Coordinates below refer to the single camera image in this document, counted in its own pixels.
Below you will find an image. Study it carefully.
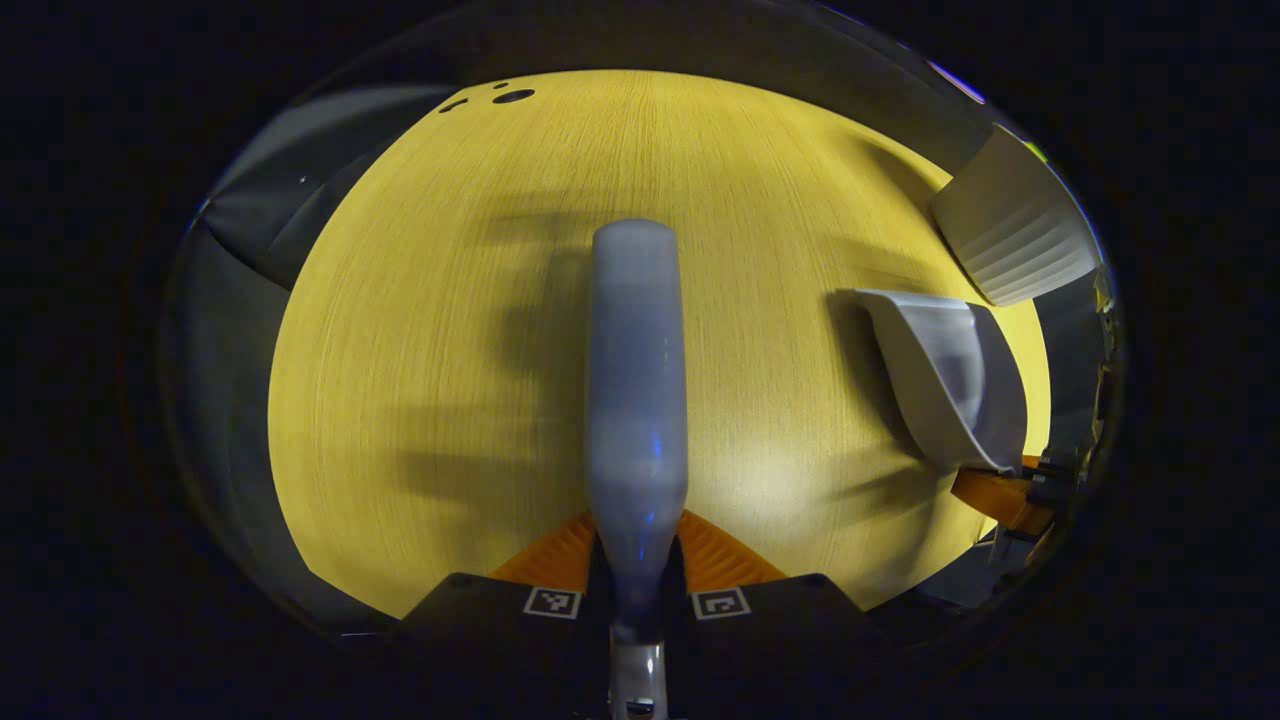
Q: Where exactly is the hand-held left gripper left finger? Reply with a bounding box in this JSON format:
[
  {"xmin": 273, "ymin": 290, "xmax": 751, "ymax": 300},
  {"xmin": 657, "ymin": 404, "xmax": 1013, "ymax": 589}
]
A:
[{"xmin": 400, "ymin": 510, "xmax": 613, "ymax": 651}]

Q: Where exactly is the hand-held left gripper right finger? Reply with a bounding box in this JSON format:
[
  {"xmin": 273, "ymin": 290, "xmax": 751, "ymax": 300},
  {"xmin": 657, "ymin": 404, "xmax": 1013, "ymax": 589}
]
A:
[{"xmin": 680, "ymin": 508, "xmax": 871, "ymax": 651}]

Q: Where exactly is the grey dustpan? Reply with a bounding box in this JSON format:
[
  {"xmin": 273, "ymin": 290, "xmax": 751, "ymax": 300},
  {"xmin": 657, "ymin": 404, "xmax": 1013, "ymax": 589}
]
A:
[{"xmin": 852, "ymin": 289, "xmax": 1029, "ymax": 474}]

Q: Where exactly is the white ribbed garbage bin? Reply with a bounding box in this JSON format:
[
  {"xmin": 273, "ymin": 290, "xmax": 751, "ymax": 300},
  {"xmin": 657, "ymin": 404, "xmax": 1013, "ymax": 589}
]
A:
[{"xmin": 930, "ymin": 124, "xmax": 1101, "ymax": 307}]

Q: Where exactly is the small grey broom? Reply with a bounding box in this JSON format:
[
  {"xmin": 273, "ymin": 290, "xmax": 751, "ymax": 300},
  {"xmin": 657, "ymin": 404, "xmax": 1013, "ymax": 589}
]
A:
[{"xmin": 585, "ymin": 219, "xmax": 690, "ymax": 719}]

